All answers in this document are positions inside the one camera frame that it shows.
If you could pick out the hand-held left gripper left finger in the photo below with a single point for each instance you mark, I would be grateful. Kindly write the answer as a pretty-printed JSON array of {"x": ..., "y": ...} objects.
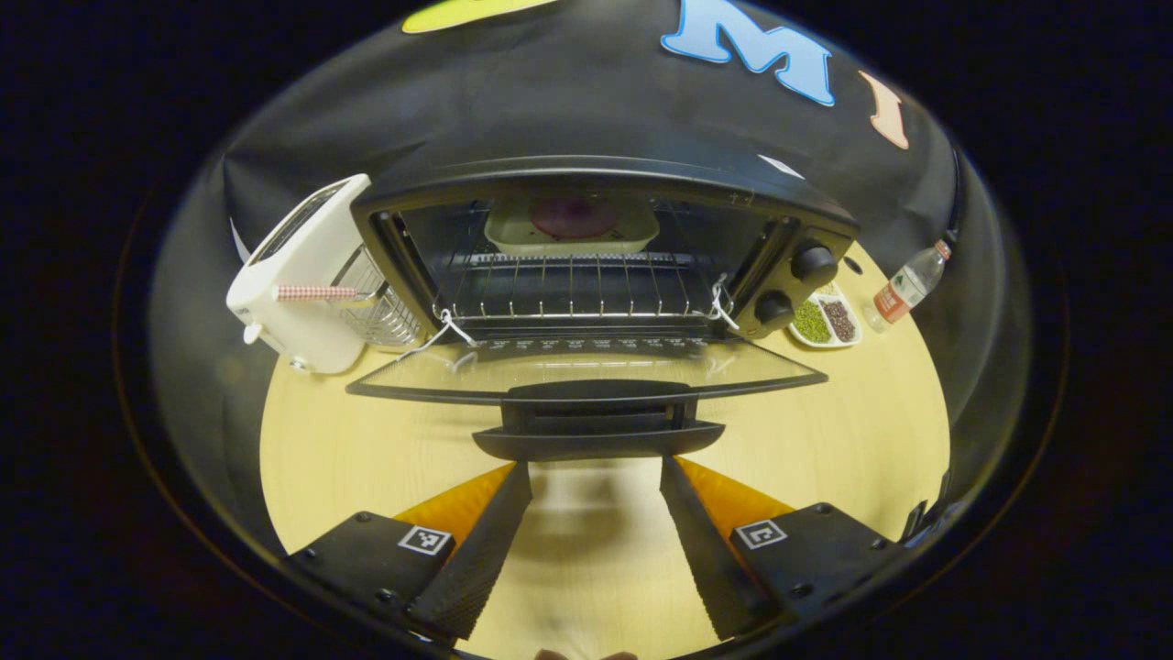
[{"x": 476, "y": 568}]

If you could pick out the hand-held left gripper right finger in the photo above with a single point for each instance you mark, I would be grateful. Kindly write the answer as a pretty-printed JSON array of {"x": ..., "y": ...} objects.
[{"x": 710, "y": 568}]

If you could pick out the pale green square plate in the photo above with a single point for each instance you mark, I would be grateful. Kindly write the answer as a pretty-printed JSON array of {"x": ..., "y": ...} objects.
[{"x": 509, "y": 240}]

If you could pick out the round pink food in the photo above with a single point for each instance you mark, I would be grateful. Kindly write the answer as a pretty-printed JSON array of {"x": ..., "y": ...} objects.
[{"x": 575, "y": 217}]

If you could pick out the black electric oven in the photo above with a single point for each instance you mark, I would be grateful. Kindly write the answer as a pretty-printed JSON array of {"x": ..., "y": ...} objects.
[{"x": 596, "y": 179}]

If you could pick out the white divided tray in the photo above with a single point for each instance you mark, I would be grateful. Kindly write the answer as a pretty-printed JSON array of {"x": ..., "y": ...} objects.
[{"x": 848, "y": 344}]

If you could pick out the pile of green mung beans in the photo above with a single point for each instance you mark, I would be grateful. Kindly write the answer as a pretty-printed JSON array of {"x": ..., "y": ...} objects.
[{"x": 811, "y": 323}]

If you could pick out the pile of red beans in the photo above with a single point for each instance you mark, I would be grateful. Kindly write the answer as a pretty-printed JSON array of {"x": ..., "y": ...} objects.
[{"x": 839, "y": 321}]

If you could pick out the clear plastic water bottle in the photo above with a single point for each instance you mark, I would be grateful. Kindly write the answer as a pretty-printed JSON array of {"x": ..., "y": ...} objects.
[{"x": 903, "y": 289}]

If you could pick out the white toaster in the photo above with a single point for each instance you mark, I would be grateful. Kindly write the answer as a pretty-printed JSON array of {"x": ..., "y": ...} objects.
[{"x": 302, "y": 247}]

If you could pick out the black backdrop cloth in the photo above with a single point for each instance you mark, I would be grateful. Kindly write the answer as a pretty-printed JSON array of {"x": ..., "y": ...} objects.
[{"x": 596, "y": 110}]

